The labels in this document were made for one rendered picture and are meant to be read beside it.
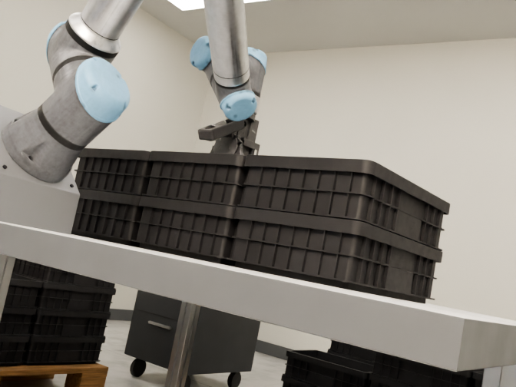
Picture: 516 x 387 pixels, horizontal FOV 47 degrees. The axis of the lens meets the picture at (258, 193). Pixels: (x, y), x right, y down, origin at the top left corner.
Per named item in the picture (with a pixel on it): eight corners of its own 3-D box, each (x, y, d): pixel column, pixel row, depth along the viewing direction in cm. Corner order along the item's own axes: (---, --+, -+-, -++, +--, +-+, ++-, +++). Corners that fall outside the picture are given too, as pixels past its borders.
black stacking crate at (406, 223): (359, 226, 103) (371, 163, 104) (232, 210, 122) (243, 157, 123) (444, 256, 133) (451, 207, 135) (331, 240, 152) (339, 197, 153)
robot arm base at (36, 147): (14, 174, 111) (49, 142, 108) (-8, 115, 117) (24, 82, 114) (74, 189, 124) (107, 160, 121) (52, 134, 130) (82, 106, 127)
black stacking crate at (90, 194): (126, 245, 139) (137, 195, 141) (54, 230, 158) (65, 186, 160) (235, 266, 170) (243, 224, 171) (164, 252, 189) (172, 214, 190)
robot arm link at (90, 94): (44, 130, 110) (94, 82, 106) (37, 84, 118) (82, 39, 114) (95, 156, 119) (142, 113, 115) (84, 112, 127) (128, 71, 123)
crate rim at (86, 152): (145, 160, 142) (147, 150, 142) (72, 156, 161) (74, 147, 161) (249, 195, 172) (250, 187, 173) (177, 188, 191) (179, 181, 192)
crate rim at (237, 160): (239, 165, 123) (242, 153, 123) (145, 160, 142) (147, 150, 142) (337, 204, 153) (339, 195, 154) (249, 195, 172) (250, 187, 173)
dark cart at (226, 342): (177, 398, 297) (213, 220, 308) (117, 374, 323) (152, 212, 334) (247, 390, 347) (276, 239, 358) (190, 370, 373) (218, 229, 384)
